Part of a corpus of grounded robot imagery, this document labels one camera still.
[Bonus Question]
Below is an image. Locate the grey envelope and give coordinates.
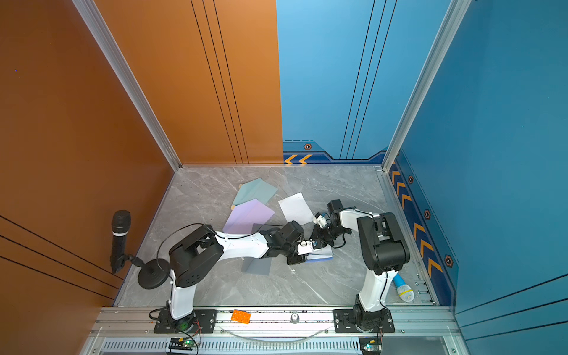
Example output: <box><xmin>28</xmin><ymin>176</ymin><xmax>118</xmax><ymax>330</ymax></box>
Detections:
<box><xmin>241</xmin><ymin>223</ymin><xmax>282</xmax><ymax>276</ymax></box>

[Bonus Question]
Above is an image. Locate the silver knob on rail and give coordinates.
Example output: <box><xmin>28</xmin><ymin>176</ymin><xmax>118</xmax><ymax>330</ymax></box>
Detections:
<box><xmin>290</xmin><ymin>313</ymin><xmax>300</xmax><ymax>324</ymax></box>

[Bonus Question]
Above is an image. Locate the aluminium front rail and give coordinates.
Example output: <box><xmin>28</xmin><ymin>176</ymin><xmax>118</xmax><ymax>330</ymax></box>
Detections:
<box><xmin>88</xmin><ymin>306</ymin><xmax>462</xmax><ymax>337</ymax></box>

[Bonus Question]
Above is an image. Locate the left green circuit board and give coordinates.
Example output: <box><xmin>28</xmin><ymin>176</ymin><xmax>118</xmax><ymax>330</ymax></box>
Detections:
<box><xmin>168</xmin><ymin>337</ymin><xmax>199</xmax><ymax>354</ymax></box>

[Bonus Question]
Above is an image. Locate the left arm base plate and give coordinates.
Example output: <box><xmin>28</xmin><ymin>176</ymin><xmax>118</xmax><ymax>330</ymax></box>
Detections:
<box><xmin>149</xmin><ymin>307</ymin><xmax>217</xmax><ymax>334</ymax></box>

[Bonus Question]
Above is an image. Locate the blue floral letter paper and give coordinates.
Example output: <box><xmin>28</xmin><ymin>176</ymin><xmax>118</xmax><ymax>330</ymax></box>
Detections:
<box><xmin>306</xmin><ymin>246</ymin><xmax>333</xmax><ymax>263</ymax></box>

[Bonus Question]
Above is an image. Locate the right green circuit board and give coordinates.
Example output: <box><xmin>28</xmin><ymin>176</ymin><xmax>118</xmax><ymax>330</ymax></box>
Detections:
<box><xmin>359</xmin><ymin>337</ymin><xmax>383</xmax><ymax>355</ymax></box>

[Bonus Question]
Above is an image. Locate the purple envelope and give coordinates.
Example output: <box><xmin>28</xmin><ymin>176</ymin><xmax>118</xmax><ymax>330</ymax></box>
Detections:
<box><xmin>223</xmin><ymin>199</ymin><xmax>275</xmax><ymax>235</ymax></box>

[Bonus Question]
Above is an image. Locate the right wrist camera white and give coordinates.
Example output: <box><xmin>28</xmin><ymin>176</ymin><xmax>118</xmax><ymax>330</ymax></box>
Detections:
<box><xmin>313</xmin><ymin>212</ymin><xmax>328</xmax><ymax>229</ymax></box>

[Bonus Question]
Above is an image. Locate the black microphone on stand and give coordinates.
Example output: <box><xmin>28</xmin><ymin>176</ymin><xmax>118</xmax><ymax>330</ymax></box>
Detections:
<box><xmin>109</xmin><ymin>210</ymin><xmax>170</xmax><ymax>290</ymax></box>

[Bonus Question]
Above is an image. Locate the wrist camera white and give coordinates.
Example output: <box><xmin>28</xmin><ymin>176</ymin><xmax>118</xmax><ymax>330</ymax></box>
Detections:
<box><xmin>297</xmin><ymin>241</ymin><xmax>314</xmax><ymax>255</ymax></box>
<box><xmin>313</xmin><ymin>212</ymin><xmax>328</xmax><ymax>229</ymax></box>

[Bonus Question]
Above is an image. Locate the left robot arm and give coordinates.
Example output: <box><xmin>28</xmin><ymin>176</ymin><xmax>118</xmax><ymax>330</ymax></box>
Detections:
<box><xmin>168</xmin><ymin>221</ymin><xmax>304</xmax><ymax>322</ymax></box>

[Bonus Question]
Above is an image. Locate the plain white paper sheet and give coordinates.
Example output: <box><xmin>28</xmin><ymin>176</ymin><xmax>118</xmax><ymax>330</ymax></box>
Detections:
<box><xmin>278</xmin><ymin>192</ymin><xmax>314</xmax><ymax>226</ymax></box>

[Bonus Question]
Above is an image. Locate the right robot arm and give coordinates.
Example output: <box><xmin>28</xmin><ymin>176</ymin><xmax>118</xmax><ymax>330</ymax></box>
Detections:
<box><xmin>310</xmin><ymin>200</ymin><xmax>411</xmax><ymax>335</ymax></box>

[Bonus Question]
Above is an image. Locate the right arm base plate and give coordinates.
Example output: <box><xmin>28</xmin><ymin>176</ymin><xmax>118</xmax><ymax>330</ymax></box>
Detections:
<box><xmin>333</xmin><ymin>309</ymin><xmax>395</xmax><ymax>334</ymax></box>

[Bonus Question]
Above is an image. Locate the orange lego brick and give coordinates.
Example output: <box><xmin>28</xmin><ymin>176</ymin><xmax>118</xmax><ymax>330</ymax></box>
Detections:
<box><xmin>231</xmin><ymin>309</ymin><xmax>251</xmax><ymax>325</ymax></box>

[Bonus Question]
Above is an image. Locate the teal envelope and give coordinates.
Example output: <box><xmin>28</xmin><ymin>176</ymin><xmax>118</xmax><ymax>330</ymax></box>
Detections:
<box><xmin>232</xmin><ymin>178</ymin><xmax>278</xmax><ymax>206</ymax></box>

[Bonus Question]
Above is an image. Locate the green circuit board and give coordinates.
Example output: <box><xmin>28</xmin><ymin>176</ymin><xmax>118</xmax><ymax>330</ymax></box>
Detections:
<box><xmin>359</xmin><ymin>337</ymin><xmax>383</xmax><ymax>355</ymax></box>
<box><xmin>168</xmin><ymin>337</ymin><xmax>199</xmax><ymax>354</ymax></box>

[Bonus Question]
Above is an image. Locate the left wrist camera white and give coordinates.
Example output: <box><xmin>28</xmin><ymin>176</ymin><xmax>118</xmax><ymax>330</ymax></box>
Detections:
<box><xmin>297</xmin><ymin>241</ymin><xmax>314</xmax><ymax>255</ymax></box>

